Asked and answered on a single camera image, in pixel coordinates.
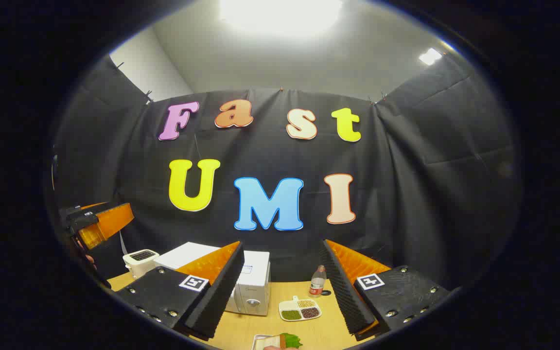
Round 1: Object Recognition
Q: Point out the white toaster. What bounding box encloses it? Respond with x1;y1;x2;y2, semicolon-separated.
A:
123;249;160;280

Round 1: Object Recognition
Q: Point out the small ceiling light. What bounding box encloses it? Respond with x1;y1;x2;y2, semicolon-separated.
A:
419;48;443;66

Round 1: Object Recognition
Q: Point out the divided dish of beans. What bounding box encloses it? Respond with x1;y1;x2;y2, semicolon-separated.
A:
279;296;322;322

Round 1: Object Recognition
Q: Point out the black backdrop cloth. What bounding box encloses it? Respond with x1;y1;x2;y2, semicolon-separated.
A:
49;53;524;292

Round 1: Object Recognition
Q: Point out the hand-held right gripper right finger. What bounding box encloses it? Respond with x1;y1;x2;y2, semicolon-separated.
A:
320;239;451;341

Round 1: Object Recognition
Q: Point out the white rectangular tray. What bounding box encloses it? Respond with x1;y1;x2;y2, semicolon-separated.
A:
252;333;285;350

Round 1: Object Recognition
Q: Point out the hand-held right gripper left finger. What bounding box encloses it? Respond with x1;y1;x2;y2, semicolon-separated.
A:
114;241;245;341

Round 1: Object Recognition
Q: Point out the large ceiling light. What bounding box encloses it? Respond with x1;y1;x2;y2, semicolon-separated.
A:
219;0;344;35

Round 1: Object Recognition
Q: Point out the lettuce sandwich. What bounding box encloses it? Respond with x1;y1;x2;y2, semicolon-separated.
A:
263;333;303;350

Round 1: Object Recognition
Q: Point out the clear water bottle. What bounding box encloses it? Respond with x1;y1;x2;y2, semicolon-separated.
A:
309;265;328;298

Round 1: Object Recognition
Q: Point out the white microwave oven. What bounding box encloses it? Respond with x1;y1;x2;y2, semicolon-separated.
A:
154;242;271;316

